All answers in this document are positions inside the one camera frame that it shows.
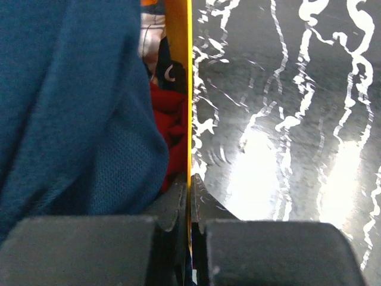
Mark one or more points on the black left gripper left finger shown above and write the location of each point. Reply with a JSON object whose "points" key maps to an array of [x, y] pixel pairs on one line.
{"points": [[170, 239]]}

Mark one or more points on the orange plastic basket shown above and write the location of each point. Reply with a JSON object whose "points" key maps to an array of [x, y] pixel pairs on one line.
{"points": [[179, 33]]}

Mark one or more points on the red garment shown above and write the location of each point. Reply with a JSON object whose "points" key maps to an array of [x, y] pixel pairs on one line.
{"points": [[171, 116]]}

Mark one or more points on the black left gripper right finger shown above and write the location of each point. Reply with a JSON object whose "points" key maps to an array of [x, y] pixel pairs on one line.
{"points": [[203, 207]]}

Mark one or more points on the colourful patterned cloth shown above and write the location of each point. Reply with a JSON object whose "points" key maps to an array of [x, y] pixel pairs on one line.
{"points": [[154, 47]]}

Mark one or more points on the navy blue garment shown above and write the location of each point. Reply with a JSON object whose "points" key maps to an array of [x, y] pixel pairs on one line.
{"points": [[78, 133]]}

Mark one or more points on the black marble pattern mat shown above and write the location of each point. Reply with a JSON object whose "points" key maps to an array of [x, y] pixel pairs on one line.
{"points": [[286, 113]]}

